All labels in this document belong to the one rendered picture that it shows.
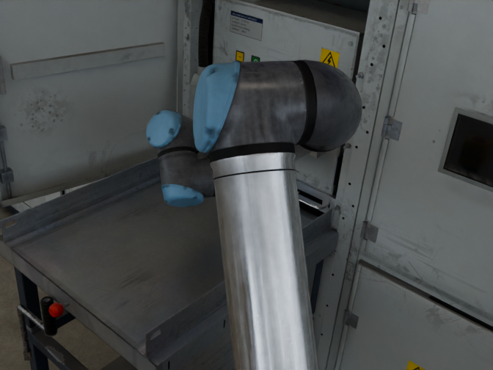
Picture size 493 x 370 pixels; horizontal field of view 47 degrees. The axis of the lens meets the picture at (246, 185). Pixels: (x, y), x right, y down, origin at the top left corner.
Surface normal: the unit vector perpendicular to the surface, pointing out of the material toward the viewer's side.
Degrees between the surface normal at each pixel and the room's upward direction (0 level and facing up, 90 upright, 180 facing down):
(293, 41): 90
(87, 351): 0
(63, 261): 0
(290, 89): 50
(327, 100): 65
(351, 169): 90
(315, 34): 90
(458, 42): 90
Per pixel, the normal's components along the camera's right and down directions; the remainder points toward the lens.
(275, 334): 0.01, -0.06
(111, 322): 0.07, -0.87
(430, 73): -0.65, 0.34
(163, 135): -0.54, -0.22
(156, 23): 0.62, 0.43
